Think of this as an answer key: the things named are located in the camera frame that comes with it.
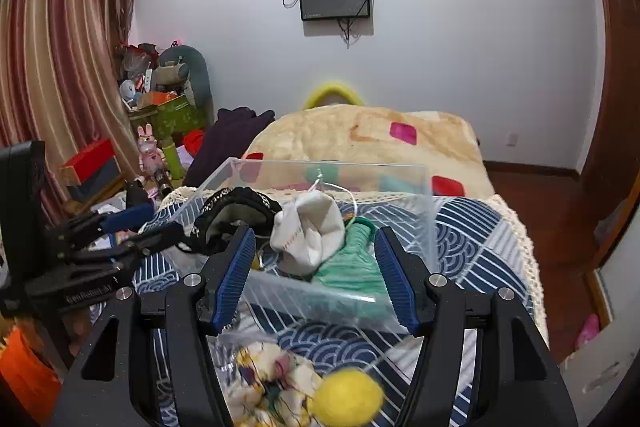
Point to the white wall socket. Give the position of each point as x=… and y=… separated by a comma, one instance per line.
x=511, y=139

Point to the white cabinet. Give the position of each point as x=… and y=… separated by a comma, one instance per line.
x=610, y=357

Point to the green knitted cloth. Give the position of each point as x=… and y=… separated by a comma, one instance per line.
x=356, y=263

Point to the dark purple cloth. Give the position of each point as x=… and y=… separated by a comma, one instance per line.
x=225, y=137

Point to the yellow felt ball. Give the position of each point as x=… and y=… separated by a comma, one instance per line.
x=349, y=397

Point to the black patterned cloth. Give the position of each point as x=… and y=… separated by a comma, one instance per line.
x=235, y=206

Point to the red cloth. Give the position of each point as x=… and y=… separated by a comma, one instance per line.
x=194, y=140

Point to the pink rabbit toy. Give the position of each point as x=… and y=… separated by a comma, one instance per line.
x=150, y=152

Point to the green cardboard box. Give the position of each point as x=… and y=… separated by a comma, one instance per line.
x=180, y=117

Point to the yellow curved headrest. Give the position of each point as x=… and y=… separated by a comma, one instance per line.
x=332, y=88

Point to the orange bag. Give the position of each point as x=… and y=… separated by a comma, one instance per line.
x=25, y=372

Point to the clear plastic storage box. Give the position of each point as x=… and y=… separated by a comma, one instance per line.
x=300, y=302

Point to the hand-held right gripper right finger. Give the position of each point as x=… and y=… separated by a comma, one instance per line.
x=396, y=279

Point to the striped red beige curtain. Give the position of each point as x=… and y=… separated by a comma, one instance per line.
x=55, y=57

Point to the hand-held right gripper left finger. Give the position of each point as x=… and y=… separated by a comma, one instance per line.
x=234, y=279

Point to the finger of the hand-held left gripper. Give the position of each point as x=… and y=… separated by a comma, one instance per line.
x=160, y=237
x=131, y=214

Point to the beige plush blanket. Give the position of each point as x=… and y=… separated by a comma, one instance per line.
x=360, y=132

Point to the white sock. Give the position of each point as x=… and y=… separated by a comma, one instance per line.
x=310, y=227

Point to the pink slipper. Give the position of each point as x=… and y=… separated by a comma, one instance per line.
x=589, y=331

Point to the floral white cloth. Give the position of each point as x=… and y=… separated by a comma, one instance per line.
x=260, y=372

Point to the green bamboo tube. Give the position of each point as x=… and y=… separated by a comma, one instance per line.
x=175, y=159

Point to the blue wave-patterned bed sheet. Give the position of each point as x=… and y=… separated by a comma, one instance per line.
x=470, y=247

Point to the dark blue box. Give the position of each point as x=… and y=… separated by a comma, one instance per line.
x=100, y=181

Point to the red box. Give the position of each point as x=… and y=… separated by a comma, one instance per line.
x=90, y=157

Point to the brown wooden door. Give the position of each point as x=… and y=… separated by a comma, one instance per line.
x=617, y=82

